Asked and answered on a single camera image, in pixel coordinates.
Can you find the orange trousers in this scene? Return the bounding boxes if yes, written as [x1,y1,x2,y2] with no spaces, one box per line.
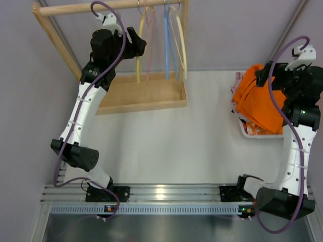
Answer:
[233,64,283,134]

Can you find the yellow hanger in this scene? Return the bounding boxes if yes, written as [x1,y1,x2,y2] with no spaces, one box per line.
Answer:
[136,7,154,83]

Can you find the pink wire hanger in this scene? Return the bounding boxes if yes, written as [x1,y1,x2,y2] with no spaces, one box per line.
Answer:
[144,1,155,84]

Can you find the pink trousers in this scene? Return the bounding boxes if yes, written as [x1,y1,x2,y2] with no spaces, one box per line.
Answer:
[231,72,247,121]

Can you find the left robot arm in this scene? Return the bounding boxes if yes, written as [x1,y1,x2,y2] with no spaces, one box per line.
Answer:
[50,27,147,202]

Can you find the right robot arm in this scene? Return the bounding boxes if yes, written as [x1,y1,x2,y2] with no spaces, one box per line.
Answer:
[237,63,322,220]

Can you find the blue hanger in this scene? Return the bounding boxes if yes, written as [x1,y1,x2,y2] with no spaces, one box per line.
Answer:
[164,0,170,80]

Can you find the cream hanger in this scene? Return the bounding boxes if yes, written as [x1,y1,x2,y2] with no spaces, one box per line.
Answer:
[169,6,188,80]

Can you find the wooden clothes rack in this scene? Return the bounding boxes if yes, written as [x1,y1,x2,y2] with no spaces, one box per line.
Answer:
[31,3,187,115]

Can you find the orange white patterned cloth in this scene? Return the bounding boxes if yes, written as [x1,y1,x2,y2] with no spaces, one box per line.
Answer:
[240,119,270,136]

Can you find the white laundry tray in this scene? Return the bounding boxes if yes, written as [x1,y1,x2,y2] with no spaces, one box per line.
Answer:
[238,118,283,139]

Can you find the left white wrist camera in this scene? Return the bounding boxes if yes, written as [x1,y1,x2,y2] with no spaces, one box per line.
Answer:
[96,13,122,32]

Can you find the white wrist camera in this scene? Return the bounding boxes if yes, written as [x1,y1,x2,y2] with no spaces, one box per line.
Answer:
[96,13,122,32]
[285,45,316,71]

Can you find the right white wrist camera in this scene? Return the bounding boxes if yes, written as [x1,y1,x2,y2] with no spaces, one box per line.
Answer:
[285,45,316,71]

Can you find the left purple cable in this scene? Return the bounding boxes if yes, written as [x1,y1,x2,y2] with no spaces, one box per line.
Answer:
[52,1,127,220]

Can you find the aluminium mounting rail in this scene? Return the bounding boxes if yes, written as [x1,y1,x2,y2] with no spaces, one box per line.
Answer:
[40,183,255,219]

